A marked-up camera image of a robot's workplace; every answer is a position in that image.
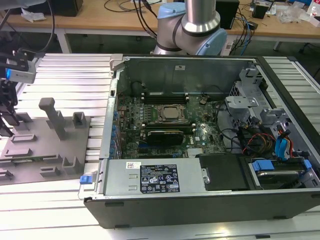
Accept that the red white box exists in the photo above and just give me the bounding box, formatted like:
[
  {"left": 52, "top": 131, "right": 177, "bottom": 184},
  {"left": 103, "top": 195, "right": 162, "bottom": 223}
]
[{"left": 309, "top": 0, "right": 320, "bottom": 26}]

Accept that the metal socket cover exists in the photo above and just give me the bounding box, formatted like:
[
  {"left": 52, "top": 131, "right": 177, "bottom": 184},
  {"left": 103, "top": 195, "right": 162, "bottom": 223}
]
[{"left": 156, "top": 104, "right": 188, "bottom": 124}]

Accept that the open PC case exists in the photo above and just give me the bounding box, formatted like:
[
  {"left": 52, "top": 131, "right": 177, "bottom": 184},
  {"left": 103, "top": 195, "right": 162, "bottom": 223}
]
[{"left": 77, "top": 53, "right": 320, "bottom": 230}]

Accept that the small black device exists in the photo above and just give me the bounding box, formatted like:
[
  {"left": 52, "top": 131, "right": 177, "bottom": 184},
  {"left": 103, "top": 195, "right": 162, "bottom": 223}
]
[{"left": 252, "top": 4, "right": 271, "bottom": 19}]

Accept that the hard disk in blue carrier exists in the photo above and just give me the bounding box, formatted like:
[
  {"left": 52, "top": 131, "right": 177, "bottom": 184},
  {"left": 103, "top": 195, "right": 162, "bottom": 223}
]
[{"left": 249, "top": 158, "right": 312, "bottom": 192}]

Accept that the green motherboard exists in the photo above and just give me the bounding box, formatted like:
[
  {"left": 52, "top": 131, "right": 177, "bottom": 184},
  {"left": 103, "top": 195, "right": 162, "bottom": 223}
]
[{"left": 116, "top": 92, "right": 235, "bottom": 160}]

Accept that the blue flat data cable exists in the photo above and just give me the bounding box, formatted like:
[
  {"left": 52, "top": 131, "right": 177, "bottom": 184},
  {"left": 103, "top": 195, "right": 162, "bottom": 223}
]
[{"left": 274, "top": 129, "right": 293, "bottom": 161}]

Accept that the gray parts rack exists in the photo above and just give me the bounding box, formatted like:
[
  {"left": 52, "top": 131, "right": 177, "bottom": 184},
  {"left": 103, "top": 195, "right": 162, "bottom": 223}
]
[{"left": 0, "top": 96, "right": 92, "bottom": 186}]

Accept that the green RAM stick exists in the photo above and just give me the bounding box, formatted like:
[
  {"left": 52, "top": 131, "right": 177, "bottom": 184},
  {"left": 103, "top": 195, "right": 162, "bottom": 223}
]
[{"left": 9, "top": 156, "right": 51, "bottom": 164}]

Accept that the blue case latch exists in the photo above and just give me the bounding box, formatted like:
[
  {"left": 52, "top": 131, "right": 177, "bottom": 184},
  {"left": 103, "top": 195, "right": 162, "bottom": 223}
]
[{"left": 79, "top": 174, "right": 94, "bottom": 186}]

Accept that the silver CPU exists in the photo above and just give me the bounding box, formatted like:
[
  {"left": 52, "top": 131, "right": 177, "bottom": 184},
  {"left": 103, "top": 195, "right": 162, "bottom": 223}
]
[{"left": 162, "top": 106, "right": 181, "bottom": 119}]

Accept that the metal drive cage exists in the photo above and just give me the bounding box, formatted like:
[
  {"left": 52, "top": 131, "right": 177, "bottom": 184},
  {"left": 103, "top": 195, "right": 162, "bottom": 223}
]
[{"left": 223, "top": 66, "right": 305, "bottom": 161}]

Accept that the coloured power wire bundle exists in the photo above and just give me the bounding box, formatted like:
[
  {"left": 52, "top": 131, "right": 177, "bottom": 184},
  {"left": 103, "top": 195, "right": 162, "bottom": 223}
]
[{"left": 247, "top": 132, "right": 274, "bottom": 151}]

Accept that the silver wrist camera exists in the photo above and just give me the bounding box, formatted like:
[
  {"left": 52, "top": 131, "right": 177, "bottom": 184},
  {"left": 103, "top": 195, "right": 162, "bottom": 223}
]
[{"left": 6, "top": 58, "right": 36, "bottom": 84}]

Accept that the tall black box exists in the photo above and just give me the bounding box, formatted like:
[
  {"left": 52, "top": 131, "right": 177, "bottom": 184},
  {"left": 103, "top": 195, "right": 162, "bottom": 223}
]
[{"left": 216, "top": 0, "right": 241, "bottom": 30}]

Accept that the wide black box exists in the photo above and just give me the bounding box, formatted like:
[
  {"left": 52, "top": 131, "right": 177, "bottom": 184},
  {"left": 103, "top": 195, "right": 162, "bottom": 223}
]
[{"left": 53, "top": 0, "right": 85, "bottom": 17}]

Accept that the thin blue cable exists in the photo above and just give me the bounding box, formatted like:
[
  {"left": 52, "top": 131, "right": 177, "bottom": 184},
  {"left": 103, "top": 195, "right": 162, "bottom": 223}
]
[{"left": 243, "top": 19, "right": 253, "bottom": 55}]

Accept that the wooden workbench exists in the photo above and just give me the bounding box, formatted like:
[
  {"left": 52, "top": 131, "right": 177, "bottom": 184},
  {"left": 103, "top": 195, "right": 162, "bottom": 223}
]
[{"left": 0, "top": 0, "right": 320, "bottom": 55}]

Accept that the black plastic shroud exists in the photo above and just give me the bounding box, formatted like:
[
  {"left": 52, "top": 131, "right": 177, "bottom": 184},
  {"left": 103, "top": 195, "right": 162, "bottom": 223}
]
[{"left": 196, "top": 153, "right": 251, "bottom": 192}]

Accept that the silver power supply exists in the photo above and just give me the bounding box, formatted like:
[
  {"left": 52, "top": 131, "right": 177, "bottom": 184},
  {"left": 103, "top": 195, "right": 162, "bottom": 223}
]
[{"left": 98, "top": 158, "right": 210, "bottom": 198}]

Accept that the black graphics card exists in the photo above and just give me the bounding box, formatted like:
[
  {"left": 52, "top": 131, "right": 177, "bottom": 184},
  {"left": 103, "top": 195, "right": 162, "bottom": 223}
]
[{"left": 146, "top": 129, "right": 185, "bottom": 147}]

